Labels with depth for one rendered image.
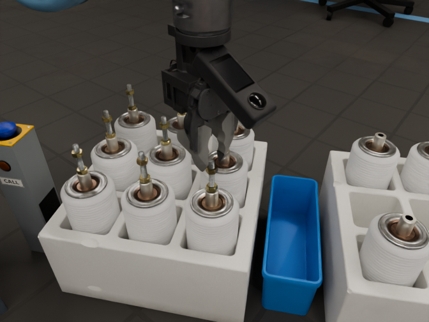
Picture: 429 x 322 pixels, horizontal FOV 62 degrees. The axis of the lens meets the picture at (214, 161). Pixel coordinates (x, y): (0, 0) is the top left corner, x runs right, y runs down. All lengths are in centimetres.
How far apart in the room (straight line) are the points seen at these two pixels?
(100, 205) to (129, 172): 12
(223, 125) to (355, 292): 34
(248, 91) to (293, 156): 74
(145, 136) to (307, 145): 60
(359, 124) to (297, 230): 60
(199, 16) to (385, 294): 49
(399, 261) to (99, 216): 51
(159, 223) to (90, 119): 83
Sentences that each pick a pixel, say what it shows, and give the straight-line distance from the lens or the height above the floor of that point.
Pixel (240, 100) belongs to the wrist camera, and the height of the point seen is 48.
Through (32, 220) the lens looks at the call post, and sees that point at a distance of 88.
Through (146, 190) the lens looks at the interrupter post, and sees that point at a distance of 64.
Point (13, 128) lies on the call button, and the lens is 77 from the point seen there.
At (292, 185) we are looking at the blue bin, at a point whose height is 10.
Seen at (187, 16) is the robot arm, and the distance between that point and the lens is 45.
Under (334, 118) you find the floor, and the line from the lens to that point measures 142.
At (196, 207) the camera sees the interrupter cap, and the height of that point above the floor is 25.
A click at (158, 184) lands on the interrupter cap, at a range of 66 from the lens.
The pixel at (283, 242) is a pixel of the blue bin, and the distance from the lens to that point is 90.
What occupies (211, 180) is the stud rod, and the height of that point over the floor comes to 31.
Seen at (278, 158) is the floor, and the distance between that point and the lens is 116.
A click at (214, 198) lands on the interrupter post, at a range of 61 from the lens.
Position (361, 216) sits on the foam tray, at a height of 11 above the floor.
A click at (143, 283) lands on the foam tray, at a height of 9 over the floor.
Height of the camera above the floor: 69
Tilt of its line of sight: 37 degrees down
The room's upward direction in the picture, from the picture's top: straight up
